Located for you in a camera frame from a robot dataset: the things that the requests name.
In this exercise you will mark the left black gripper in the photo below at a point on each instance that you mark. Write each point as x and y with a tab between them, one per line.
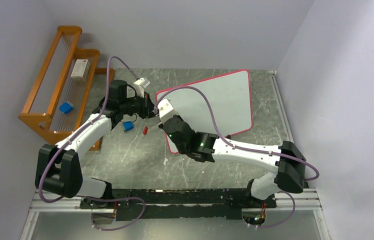
147	106

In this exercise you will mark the red marker cap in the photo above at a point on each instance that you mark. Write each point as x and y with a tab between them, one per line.
145	130

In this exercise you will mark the blue eraser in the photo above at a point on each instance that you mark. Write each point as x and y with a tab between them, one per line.
66	107
127	126

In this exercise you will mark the red framed whiteboard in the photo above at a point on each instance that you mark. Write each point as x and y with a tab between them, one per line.
229	96

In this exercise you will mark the red capped whiteboard marker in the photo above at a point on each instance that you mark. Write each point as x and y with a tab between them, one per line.
154	127

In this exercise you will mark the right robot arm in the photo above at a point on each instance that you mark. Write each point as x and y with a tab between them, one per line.
284	164

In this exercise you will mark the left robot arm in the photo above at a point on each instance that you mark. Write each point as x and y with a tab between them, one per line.
58	169

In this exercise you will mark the white red cardboard box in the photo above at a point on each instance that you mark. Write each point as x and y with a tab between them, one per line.
80	70

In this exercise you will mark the blue eraser on shelf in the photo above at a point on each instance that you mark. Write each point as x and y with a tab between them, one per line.
66	107

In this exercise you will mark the orange wooden shelf rack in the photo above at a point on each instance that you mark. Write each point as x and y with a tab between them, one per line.
53	86

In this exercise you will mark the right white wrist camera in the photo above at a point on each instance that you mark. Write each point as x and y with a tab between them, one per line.
166	110

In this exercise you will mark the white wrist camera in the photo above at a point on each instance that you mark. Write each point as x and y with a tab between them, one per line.
140	85
166	110

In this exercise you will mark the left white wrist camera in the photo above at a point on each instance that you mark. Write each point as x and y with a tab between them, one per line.
140	85

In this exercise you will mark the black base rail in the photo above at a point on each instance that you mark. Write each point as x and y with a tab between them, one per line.
225	203

